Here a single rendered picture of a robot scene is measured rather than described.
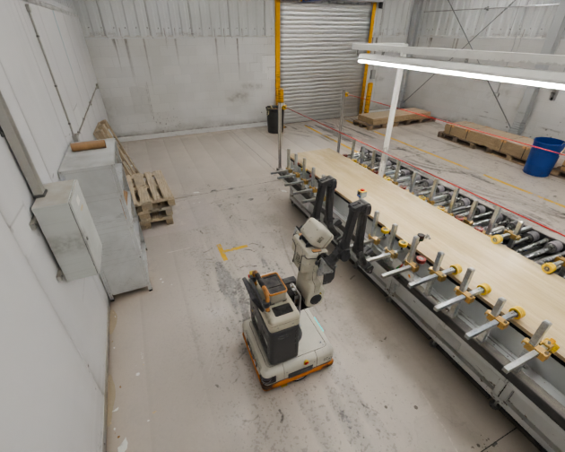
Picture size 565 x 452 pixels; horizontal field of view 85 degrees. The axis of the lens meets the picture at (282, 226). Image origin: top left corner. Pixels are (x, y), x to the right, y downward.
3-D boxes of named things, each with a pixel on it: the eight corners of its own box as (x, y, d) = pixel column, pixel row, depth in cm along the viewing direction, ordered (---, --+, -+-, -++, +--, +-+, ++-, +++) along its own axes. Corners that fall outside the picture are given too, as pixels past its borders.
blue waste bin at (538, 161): (541, 180, 629) (559, 145, 590) (513, 170, 673) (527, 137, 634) (559, 176, 650) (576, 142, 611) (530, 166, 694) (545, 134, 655)
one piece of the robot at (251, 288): (266, 321, 231) (253, 305, 216) (252, 290, 258) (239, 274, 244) (280, 312, 231) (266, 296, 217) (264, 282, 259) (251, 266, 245)
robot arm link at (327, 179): (317, 174, 236) (323, 179, 228) (331, 174, 241) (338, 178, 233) (306, 225, 257) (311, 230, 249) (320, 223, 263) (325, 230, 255)
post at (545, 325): (515, 374, 201) (549, 325, 175) (509, 369, 203) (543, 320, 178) (518, 372, 202) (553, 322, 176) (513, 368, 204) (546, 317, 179)
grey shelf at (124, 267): (110, 301, 345) (56, 172, 262) (111, 256, 414) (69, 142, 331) (152, 290, 361) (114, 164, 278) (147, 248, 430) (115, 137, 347)
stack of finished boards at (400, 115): (430, 117, 1030) (431, 111, 1021) (372, 125, 941) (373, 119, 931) (412, 112, 1088) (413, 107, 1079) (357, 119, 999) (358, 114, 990)
